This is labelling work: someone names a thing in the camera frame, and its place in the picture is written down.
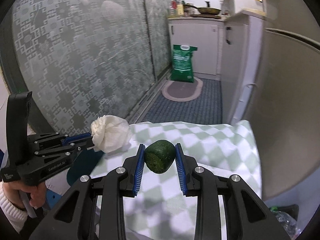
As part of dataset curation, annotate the white plastic bag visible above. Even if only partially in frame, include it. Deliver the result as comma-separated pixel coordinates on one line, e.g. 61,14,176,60
91,115,132,153

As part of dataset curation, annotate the green avocado half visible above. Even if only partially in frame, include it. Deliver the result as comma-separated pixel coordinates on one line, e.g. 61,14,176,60
144,140,176,174

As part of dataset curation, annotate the white sweater sleeve forearm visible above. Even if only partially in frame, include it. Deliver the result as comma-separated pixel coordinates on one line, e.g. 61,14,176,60
0,182,28,233

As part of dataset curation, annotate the trash bag with bottles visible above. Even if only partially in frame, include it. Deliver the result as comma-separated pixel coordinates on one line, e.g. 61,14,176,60
269,204,299,239

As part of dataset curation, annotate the white kitchen cabinet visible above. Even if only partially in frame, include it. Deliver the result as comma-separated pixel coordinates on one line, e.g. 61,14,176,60
169,9,266,124

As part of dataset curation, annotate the person's left hand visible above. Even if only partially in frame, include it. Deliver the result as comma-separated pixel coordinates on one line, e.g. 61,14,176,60
3,181,47,209

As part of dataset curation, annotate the green white checkered tablecloth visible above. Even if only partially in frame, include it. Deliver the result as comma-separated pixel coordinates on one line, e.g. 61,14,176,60
91,120,262,239

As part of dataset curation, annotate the patterned glass sliding door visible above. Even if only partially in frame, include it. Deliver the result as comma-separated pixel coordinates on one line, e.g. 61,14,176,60
1,0,171,135

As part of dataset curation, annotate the silver refrigerator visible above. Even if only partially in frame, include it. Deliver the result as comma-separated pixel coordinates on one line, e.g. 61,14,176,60
245,0,319,199

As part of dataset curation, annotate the oval grey floor mat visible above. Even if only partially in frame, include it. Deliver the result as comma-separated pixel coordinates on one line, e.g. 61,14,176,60
161,77,203,102

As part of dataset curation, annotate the white folded step stool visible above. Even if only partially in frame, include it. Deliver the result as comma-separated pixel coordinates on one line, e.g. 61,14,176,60
231,83,256,125

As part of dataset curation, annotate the striped blue floor rug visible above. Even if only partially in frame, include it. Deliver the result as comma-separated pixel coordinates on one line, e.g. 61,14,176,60
142,79,222,125

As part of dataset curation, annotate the green rice bag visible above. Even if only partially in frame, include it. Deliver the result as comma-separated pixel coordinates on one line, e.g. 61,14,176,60
171,44,197,83

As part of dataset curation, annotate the clear plastic bottle red cap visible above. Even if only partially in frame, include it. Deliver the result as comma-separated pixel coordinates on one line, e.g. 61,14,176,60
169,0,177,16

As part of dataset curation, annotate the yellow oil bottle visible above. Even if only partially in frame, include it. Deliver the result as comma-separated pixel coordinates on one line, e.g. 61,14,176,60
177,0,184,17

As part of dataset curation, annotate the frying pan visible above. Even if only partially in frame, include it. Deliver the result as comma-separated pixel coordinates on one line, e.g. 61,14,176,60
183,4,221,15

